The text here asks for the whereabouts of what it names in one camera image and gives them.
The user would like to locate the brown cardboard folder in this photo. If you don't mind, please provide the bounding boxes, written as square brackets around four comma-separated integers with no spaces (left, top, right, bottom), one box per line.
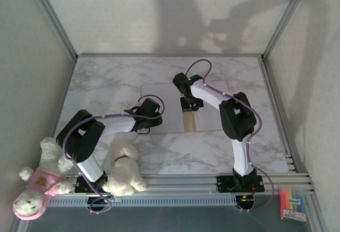
[140,80,231,135]

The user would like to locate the plush rabbit in pink hoodie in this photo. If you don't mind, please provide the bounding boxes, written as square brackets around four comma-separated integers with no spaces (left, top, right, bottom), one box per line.
[12,137,83,221]

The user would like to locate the white plush dog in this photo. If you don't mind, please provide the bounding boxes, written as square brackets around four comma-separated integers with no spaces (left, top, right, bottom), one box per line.
[102,139,148,197]

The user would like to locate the back aluminium frame rail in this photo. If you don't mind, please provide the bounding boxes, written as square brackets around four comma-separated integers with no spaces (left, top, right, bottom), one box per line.
[76,53,264,58]

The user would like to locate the right side aluminium frame rail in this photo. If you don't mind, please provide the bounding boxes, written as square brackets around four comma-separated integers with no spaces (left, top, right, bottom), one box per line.
[259,56,328,232]

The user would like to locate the right aluminium frame post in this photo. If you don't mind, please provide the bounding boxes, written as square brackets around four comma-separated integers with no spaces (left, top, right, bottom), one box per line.
[261,0,314,62]

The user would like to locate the pack of coloured highlighters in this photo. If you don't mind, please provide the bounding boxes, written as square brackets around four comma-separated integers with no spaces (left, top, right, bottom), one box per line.
[278,186,309,220]

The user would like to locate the aluminium frame post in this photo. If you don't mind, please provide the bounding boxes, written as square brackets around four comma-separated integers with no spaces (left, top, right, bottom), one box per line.
[261,0,314,62]
[25,0,78,62]

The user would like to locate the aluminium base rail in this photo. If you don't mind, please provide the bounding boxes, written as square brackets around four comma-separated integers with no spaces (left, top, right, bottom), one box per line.
[62,173,317,197]

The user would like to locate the aluminium frame rail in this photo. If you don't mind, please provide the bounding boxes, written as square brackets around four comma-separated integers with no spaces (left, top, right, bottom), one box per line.
[259,56,328,232]
[76,53,264,58]
[52,56,78,140]

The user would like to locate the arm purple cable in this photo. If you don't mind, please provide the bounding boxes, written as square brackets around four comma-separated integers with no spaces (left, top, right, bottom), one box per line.
[185,59,276,213]
[62,97,165,214]

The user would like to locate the left side aluminium frame rail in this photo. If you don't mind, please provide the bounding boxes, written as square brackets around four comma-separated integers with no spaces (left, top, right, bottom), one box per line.
[52,56,78,140]

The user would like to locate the left aluminium frame post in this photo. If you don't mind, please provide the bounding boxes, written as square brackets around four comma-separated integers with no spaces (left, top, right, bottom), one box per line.
[25,0,78,62]

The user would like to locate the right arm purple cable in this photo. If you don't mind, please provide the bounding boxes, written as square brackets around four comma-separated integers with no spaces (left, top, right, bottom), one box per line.
[185,59,276,213]

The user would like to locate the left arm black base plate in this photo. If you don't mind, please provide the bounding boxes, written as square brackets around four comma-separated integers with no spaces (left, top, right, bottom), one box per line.
[74,176,107,193]

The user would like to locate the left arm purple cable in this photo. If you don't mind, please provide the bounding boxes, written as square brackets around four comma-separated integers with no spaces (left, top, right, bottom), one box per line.
[62,97,165,214]

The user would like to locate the grey slotted cable duct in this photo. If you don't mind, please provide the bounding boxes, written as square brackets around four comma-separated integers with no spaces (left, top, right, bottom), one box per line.
[48,196,239,208]

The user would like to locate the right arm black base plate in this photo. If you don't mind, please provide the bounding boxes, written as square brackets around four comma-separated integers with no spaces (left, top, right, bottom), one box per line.
[216,175,266,193]

